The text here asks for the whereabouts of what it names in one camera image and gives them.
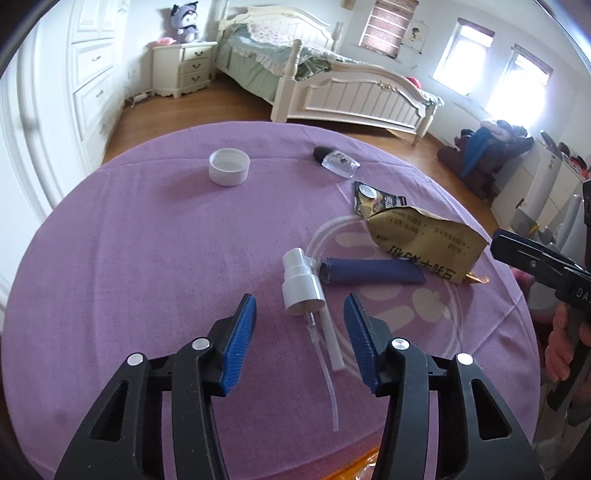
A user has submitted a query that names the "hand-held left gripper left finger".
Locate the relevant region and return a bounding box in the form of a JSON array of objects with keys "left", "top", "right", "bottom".
[{"left": 54, "top": 293, "right": 258, "bottom": 480}]

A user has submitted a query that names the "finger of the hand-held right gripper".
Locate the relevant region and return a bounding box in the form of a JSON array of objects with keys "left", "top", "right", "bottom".
[{"left": 490, "top": 229, "right": 583, "bottom": 296}]

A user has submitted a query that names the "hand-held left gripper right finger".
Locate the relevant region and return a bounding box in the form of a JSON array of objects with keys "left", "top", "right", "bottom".
[{"left": 344, "top": 292, "right": 546, "bottom": 480}]

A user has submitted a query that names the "white spray pump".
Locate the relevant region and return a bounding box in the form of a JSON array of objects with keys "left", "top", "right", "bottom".
[{"left": 281, "top": 248, "right": 345, "bottom": 433}]

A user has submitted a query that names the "gold snack bag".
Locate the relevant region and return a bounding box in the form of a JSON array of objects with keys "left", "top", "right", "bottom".
[{"left": 353, "top": 181, "right": 491, "bottom": 285}]

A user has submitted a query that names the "person's right hand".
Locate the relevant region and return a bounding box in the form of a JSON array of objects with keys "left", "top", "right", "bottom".
[{"left": 544, "top": 305, "right": 574, "bottom": 383}]

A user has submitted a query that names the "pink grey desk chair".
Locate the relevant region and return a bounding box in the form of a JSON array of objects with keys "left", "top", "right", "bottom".
[{"left": 512, "top": 194, "right": 587, "bottom": 324}]

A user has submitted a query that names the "white dresser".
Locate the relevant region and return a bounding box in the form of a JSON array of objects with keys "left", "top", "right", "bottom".
[{"left": 490, "top": 138, "right": 587, "bottom": 227}]

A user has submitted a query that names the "white pole appliance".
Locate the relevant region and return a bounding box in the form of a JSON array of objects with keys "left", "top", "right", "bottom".
[{"left": 512, "top": 130, "right": 565, "bottom": 232}]

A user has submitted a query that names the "navy blue tube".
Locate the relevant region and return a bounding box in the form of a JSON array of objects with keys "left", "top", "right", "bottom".
[{"left": 321, "top": 257, "right": 426, "bottom": 288}]

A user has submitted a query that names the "dark red armchair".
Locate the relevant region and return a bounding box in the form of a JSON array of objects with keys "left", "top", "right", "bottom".
[{"left": 438, "top": 134, "right": 536, "bottom": 199}]

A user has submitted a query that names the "purple tablecloth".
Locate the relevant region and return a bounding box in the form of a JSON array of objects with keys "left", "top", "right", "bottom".
[{"left": 2, "top": 121, "right": 542, "bottom": 480}]

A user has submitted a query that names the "pile of clothes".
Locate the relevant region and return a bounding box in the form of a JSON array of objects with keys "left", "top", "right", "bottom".
[{"left": 459, "top": 119, "right": 534, "bottom": 178}]

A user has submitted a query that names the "window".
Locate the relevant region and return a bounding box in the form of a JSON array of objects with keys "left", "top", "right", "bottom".
[
  {"left": 434, "top": 17, "right": 496, "bottom": 97},
  {"left": 487, "top": 44, "right": 553, "bottom": 116}
]

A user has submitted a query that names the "white plastic cap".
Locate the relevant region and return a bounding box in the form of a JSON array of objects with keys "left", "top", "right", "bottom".
[{"left": 208, "top": 148, "right": 251, "bottom": 187}]

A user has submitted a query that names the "clear bottle with black cap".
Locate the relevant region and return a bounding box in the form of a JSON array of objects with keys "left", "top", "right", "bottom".
[{"left": 313, "top": 146, "right": 360, "bottom": 179}]

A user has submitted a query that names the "white wooden bed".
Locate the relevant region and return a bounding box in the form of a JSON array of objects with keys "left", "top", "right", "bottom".
[{"left": 216, "top": 4, "right": 439, "bottom": 147}]

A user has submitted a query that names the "brown window blind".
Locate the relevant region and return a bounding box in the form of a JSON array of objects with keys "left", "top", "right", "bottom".
[{"left": 359, "top": 0, "right": 420, "bottom": 60}]

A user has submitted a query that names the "white nightstand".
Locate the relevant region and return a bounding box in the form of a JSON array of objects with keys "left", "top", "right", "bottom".
[{"left": 152, "top": 41, "right": 219, "bottom": 99}]

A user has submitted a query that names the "white wardrobe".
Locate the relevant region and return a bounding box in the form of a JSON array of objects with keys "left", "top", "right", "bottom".
[{"left": 0, "top": 0, "right": 130, "bottom": 287}]

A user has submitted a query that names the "purple plush toy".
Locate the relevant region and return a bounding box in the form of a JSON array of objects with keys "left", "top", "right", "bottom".
[{"left": 170, "top": 4, "right": 200, "bottom": 44}]

